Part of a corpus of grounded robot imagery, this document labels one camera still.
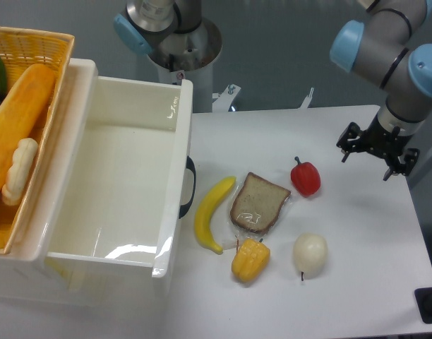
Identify pale white pear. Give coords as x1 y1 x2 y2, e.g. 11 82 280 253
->
293 232 328 282

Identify cream croissant pastry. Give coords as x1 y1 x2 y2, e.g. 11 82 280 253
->
1 138 38 206

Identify yellow bell pepper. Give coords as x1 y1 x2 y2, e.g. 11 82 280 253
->
232 239 270 283

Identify orange baguette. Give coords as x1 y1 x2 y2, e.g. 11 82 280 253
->
0 64 56 190

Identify black drawer handle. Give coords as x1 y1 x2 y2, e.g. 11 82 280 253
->
179 156 196 219

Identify yellow wicker basket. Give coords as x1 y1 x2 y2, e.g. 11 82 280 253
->
0 26 75 255

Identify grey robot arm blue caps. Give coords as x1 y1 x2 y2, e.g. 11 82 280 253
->
113 1 432 182

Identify white plastic drawer box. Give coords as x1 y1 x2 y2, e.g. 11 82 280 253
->
0 59 193 304

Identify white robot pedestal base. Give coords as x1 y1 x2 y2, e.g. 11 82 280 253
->
148 18 241 113

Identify yellow banana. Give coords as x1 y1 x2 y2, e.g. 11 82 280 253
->
193 176 236 255

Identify white bracket behind table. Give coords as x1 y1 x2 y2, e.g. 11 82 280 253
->
299 87 315 109

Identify black device at table edge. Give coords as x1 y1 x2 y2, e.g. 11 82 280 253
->
414 287 432 324

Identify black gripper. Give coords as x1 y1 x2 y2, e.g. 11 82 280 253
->
336 114 420 181

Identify wrapped brown bread slice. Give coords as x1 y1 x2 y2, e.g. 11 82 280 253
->
222 172 293 249

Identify red bell pepper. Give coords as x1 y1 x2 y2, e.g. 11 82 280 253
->
290 156 321 197

